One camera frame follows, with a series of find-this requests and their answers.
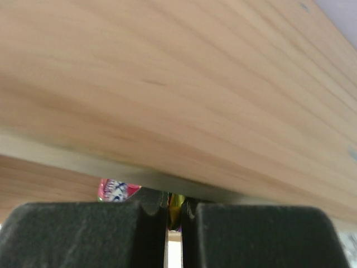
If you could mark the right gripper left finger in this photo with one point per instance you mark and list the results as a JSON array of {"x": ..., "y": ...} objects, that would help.
[{"x": 94, "y": 234}]

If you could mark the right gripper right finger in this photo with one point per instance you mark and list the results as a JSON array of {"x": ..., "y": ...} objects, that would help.
[{"x": 224, "y": 235}]

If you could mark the purple berries candy bag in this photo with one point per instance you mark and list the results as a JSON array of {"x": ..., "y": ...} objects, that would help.
[{"x": 115, "y": 191}]

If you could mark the wooden two-tier shelf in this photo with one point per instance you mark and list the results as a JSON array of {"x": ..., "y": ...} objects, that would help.
[{"x": 250, "y": 102}]

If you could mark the green snack bag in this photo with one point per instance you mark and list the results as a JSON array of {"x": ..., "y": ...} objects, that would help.
[{"x": 175, "y": 203}]

